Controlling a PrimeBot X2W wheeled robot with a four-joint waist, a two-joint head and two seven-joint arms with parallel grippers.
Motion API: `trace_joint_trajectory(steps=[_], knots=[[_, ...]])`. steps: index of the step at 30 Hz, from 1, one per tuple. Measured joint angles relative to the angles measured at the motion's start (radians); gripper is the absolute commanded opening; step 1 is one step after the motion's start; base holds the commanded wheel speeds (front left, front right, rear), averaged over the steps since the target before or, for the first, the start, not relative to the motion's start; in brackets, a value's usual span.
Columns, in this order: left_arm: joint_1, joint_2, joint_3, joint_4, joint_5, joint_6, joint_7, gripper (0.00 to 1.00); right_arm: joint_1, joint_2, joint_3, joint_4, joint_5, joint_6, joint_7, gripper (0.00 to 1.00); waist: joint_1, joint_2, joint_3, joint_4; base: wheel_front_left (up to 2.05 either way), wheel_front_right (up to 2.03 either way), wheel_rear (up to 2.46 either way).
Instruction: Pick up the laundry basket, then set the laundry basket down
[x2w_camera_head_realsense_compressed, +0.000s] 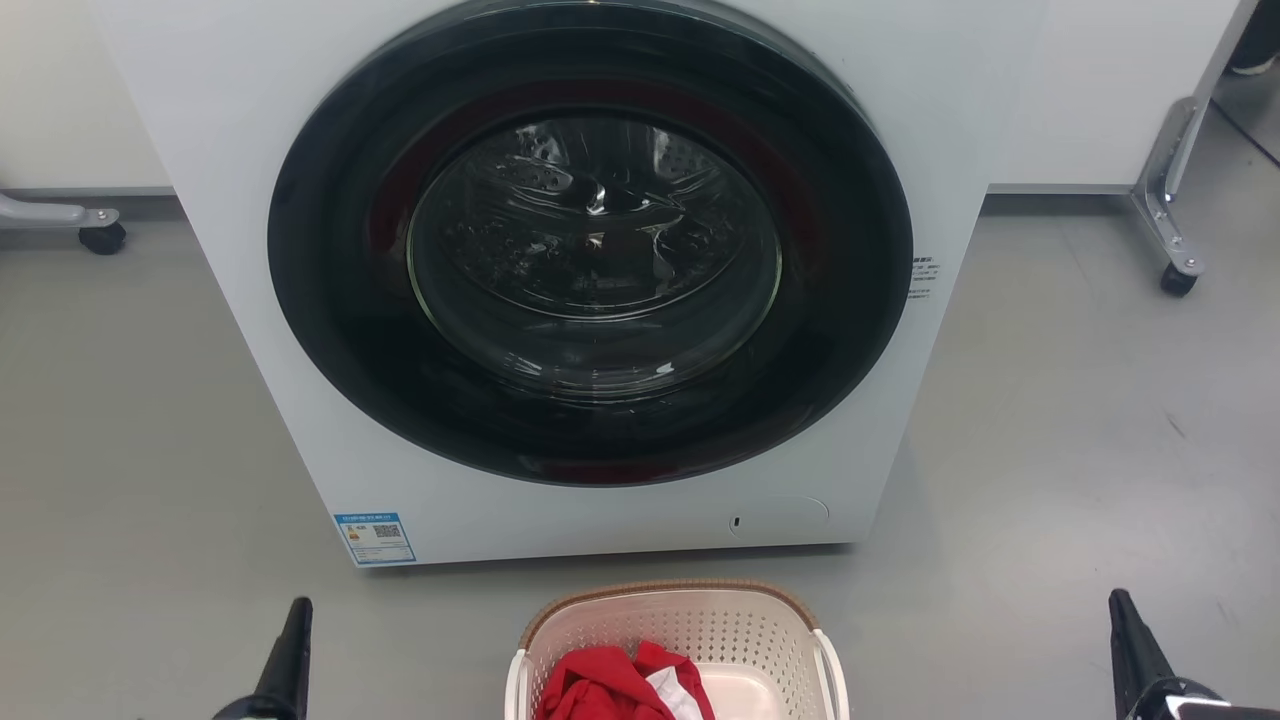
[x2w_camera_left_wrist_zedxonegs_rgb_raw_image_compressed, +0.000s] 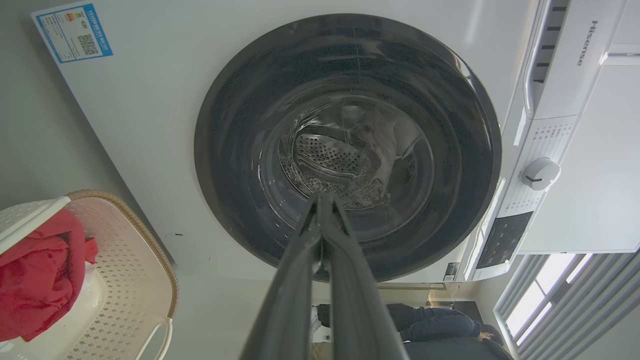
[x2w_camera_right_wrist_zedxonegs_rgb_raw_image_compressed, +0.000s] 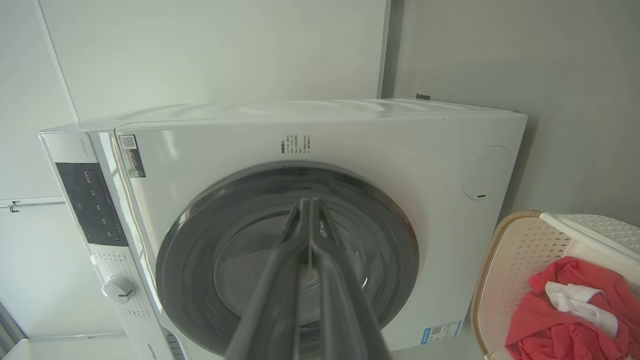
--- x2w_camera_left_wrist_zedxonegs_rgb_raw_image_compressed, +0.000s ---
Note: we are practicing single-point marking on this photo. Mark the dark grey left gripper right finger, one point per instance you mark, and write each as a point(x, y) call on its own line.
point(357, 300)

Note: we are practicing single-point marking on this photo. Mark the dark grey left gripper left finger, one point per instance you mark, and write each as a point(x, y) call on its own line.
point(292, 290)

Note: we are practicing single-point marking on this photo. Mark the cream perforated laundry basket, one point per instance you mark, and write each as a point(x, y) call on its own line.
point(130, 260)

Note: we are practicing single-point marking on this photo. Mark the person in dark clothes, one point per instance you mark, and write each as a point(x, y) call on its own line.
point(440, 325)

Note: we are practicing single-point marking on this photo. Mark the small text sticker on washer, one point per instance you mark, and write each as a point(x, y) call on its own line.
point(451, 271)

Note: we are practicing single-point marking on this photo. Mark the round dark glass washer door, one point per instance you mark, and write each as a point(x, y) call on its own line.
point(240, 150)

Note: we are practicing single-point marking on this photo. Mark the black washer display panel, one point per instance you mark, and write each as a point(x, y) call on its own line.
point(504, 240)

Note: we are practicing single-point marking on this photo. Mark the window with bright panes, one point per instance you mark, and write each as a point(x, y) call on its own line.
point(530, 300)

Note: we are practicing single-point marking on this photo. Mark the white front-load washing machine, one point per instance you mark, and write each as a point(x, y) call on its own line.
point(150, 125)

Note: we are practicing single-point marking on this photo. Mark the white round control knob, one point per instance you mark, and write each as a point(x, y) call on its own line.
point(541, 173)

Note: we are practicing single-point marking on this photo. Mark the grey vertical curtain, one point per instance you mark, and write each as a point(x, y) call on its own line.
point(600, 310)

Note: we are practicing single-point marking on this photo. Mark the red garment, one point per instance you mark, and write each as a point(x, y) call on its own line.
point(35, 280)

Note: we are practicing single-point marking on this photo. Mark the white Hisense detergent drawer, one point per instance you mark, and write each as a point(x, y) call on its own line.
point(575, 75)

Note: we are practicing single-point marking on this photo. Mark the blue energy label sticker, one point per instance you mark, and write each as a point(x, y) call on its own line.
point(75, 32)

